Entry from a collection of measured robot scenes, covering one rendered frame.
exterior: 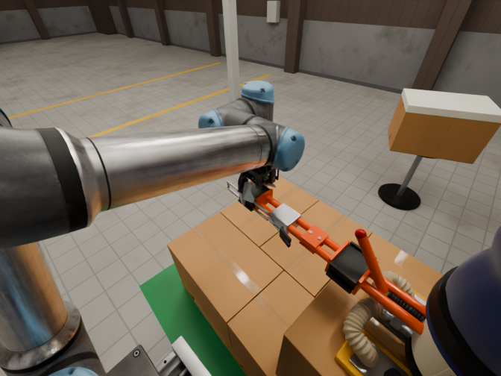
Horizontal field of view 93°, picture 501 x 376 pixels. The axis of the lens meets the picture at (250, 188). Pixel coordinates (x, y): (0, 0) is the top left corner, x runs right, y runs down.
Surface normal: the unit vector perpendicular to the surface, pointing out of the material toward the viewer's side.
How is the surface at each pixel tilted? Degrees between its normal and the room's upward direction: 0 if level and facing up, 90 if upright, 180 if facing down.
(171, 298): 0
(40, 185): 65
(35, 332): 89
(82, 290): 0
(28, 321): 89
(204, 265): 0
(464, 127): 90
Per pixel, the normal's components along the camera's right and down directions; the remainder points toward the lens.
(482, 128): -0.36, 0.61
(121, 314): -0.02, -0.76
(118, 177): 0.74, 0.16
